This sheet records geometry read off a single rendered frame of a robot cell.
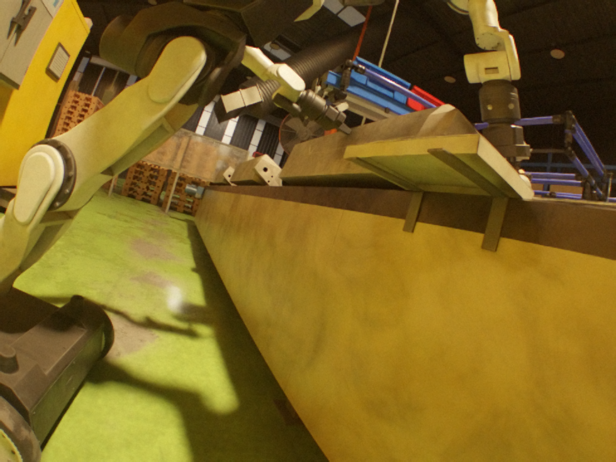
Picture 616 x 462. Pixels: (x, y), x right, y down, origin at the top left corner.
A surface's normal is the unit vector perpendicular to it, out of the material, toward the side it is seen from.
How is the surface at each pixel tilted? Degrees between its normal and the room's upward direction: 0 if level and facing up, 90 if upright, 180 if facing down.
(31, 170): 90
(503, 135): 115
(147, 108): 90
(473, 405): 90
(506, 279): 90
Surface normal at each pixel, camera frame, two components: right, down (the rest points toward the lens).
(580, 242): -0.87, -0.26
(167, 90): 0.26, 0.10
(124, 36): 0.05, 0.44
